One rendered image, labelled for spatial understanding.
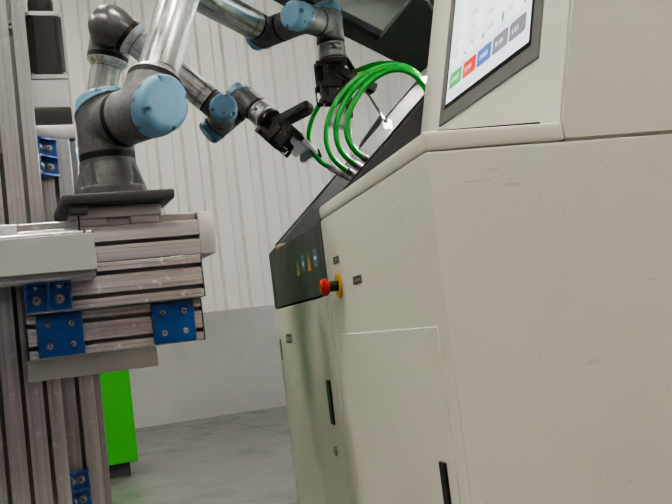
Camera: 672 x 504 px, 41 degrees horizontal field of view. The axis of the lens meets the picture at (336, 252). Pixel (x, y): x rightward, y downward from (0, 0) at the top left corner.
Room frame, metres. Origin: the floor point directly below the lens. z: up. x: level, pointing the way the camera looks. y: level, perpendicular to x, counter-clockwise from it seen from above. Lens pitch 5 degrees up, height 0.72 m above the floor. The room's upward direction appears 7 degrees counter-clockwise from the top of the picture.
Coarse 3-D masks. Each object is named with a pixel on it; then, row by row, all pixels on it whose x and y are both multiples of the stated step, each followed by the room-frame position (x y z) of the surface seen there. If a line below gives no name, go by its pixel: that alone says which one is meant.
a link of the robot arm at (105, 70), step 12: (96, 48) 2.46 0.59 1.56; (108, 48) 2.45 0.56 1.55; (96, 60) 2.47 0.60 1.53; (108, 60) 2.46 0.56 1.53; (120, 60) 2.48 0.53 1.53; (96, 72) 2.47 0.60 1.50; (108, 72) 2.47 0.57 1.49; (120, 72) 2.51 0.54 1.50; (96, 84) 2.47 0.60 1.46; (108, 84) 2.47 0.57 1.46
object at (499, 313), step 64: (448, 0) 1.93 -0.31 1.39; (576, 0) 1.35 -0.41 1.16; (640, 0) 1.37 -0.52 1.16; (576, 64) 1.34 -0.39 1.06; (640, 64) 1.37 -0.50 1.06; (448, 128) 1.83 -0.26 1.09; (576, 128) 1.34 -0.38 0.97; (640, 128) 1.37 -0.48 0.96; (384, 192) 1.49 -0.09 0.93; (448, 192) 1.29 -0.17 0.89; (512, 192) 1.31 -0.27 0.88; (576, 192) 1.34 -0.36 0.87; (640, 192) 1.36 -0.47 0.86; (384, 256) 1.53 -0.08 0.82; (448, 256) 1.28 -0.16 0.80; (512, 256) 1.31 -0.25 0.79; (576, 256) 1.33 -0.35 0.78; (640, 256) 1.36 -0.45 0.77; (384, 320) 1.58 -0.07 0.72; (448, 320) 1.28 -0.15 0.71; (512, 320) 1.30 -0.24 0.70; (576, 320) 1.33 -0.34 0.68; (640, 320) 1.35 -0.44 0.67; (384, 384) 1.62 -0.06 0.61; (448, 384) 1.31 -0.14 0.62; (512, 384) 1.30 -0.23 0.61; (576, 384) 1.32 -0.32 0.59; (640, 384) 1.35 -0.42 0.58; (384, 448) 1.67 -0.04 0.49; (448, 448) 1.34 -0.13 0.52; (512, 448) 1.30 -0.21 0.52; (576, 448) 1.32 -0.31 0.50; (640, 448) 1.35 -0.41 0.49
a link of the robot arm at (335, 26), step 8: (328, 0) 2.32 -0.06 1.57; (328, 8) 2.31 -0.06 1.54; (336, 8) 2.32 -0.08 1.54; (328, 16) 2.39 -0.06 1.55; (336, 16) 2.32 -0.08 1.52; (328, 24) 2.29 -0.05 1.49; (336, 24) 2.32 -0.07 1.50; (328, 32) 2.31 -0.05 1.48; (336, 32) 2.32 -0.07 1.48; (320, 40) 2.32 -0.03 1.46; (328, 40) 2.31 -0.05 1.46; (344, 40) 2.34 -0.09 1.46
